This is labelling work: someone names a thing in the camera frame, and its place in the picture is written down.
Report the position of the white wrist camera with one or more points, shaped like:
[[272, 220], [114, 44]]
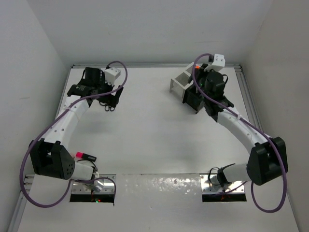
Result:
[[111, 74], [217, 64]]

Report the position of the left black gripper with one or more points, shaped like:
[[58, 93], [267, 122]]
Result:
[[111, 100]]

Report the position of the white slotted container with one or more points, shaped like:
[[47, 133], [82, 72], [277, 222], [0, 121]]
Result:
[[179, 84]]

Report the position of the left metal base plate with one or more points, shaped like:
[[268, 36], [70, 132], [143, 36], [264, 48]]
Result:
[[104, 185]]

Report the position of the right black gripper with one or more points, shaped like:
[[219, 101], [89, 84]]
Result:
[[202, 71]]

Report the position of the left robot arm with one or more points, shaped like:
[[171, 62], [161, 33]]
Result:
[[49, 155]]

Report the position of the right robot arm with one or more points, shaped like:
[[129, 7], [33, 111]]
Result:
[[267, 156]]

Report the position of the black slotted container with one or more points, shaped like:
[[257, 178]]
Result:
[[193, 98]]

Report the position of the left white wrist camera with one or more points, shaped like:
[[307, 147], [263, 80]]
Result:
[[111, 74]]

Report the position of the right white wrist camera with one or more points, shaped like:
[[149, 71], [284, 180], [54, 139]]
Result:
[[217, 64]]

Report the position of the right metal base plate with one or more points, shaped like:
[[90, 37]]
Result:
[[210, 186]]

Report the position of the pink highlighter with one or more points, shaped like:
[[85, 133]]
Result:
[[85, 156]]

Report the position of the metal base plate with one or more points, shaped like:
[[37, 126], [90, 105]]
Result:
[[210, 186], [104, 185]]

